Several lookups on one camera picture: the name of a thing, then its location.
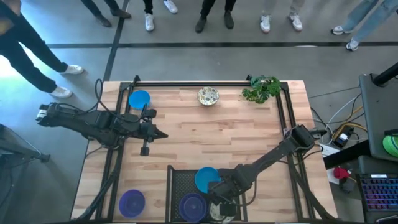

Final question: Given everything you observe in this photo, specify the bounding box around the yellow cable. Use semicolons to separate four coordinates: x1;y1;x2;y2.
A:
331;105;368;141

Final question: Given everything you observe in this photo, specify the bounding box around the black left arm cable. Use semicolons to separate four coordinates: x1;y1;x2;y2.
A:
94;78;149;125

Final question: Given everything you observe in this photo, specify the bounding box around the black power box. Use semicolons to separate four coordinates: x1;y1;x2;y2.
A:
332;126;355;149

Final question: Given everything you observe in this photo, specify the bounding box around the black aluminium rig frame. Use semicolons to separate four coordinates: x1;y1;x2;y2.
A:
72;74;340;224

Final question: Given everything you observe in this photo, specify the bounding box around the yellow floral mini bowl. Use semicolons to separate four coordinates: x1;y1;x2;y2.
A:
197;86;220;106
208;200;238;224

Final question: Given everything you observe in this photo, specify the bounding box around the green plant in white pot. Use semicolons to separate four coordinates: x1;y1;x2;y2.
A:
241;74;282;105

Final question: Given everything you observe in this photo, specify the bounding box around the person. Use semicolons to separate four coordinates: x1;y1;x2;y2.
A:
142;0;179;32
0;0;84;99
195;0;237;34
259;0;307;34
80;0;132;28
330;0;398;52

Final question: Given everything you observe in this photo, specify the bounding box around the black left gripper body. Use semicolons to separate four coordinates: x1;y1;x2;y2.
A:
124;109;158;156

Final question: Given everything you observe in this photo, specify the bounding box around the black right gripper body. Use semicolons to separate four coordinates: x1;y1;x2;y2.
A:
207;164;251;218

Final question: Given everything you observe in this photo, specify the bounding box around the black metal mesh rack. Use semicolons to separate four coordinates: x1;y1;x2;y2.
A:
164;164;249;223

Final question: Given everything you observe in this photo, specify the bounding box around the blue plastic mini bowl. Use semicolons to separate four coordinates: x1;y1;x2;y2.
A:
194;166;222;194
128;90;152;110

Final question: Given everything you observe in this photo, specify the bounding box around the grey table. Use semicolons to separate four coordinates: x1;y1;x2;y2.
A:
359;73;398;162

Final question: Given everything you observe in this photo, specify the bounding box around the black pole stand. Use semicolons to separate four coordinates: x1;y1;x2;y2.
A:
372;62;398;87

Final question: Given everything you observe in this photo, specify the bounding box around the green tape roll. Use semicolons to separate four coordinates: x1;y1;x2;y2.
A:
382;135;398;158

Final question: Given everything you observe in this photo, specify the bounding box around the white paper sheet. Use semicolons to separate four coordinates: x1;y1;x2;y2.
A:
321;144;341;158

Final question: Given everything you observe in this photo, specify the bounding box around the white cable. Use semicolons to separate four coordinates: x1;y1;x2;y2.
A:
323;93;363;138

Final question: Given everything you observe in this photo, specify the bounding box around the red object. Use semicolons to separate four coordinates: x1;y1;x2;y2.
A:
333;166;351;180

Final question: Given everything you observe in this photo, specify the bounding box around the black floor stand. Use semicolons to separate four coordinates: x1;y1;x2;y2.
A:
0;123;51;224

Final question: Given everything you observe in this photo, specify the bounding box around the purple plastic mini bowl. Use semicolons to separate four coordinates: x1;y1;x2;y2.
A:
178;192;208;222
118;189;146;218

